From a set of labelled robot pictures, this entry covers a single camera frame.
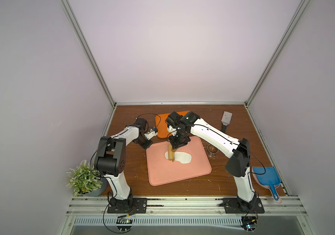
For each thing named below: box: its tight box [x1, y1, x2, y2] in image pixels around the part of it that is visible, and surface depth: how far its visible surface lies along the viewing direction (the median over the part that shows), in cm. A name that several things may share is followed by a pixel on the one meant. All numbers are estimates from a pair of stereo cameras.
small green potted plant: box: [65, 159, 108, 197], surface depth 68 cm
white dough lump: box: [164, 150, 192, 165], surface depth 91 cm
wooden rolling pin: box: [167, 143, 178, 163], surface depth 86 cm
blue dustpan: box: [251, 165, 283, 205], surface depth 83 cm
